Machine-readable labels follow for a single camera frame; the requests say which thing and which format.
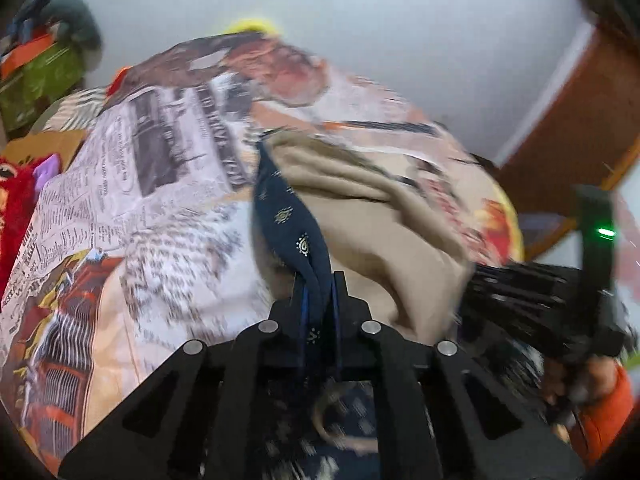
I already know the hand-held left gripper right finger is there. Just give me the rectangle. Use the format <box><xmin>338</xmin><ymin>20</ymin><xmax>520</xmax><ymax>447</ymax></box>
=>
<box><xmin>329</xmin><ymin>271</ymin><xmax>586</xmax><ymax>480</ymax></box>

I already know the navy patterned hooded jacket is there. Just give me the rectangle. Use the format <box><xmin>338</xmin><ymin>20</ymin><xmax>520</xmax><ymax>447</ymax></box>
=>
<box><xmin>210</xmin><ymin>130</ymin><xmax>556</xmax><ymax>480</ymax></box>

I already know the printed blanket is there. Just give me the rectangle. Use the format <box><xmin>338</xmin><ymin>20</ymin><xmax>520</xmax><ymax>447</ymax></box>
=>
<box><xmin>0</xmin><ymin>32</ymin><xmax>526</xmax><ymax>476</ymax></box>

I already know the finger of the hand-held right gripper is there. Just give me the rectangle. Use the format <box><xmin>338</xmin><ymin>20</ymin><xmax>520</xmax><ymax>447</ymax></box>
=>
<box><xmin>472</xmin><ymin>261</ymin><xmax>584</xmax><ymax>291</ymax></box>
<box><xmin>457</xmin><ymin>285</ymin><xmax>596</xmax><ymax>357</ymax></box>

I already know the orange box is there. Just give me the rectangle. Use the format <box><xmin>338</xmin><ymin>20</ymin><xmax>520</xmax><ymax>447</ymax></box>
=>
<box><xmin>0</xmin><ymin>35</ymin><xmax>57</xmax><ymax>80</ymax></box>

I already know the brown cardboard box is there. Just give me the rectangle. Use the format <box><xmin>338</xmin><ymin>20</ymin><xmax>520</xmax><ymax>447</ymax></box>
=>
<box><xmin>4</xmin><ymin>130</ymin><xmax>89</xmax><ymax>177</ymax></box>

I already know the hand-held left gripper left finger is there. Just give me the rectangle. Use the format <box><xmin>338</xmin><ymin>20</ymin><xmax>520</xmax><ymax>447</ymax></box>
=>
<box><xmin>57</xmin><ymin>274</ymin><xmax>322</xmax><ymax>480</ymax></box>

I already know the green patterned box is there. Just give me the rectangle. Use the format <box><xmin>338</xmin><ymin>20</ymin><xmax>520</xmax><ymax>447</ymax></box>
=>
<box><xmin>0</xmin><ymin>42</ymin><xmax>87</xmax><ymax>131</ymax></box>

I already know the yellow object behind bed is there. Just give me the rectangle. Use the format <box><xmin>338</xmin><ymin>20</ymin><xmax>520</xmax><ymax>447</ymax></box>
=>
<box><xmin>225</xmin><ymin>19</ymin><xmax>281</xmax><ymax>39</ymax></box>

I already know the red plush toy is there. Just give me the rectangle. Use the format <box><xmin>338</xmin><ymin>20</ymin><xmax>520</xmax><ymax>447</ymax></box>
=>
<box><xmin>0</xmin><ymin>155</ymin><xmax>62</xmax><ymax>301</ymax></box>

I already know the person's right hand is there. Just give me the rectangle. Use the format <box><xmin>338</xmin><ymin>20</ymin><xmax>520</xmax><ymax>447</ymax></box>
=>
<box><xmin>542</xmin><ymin>347</ymin><xmax>623</xmax><ymax>411</ymax></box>

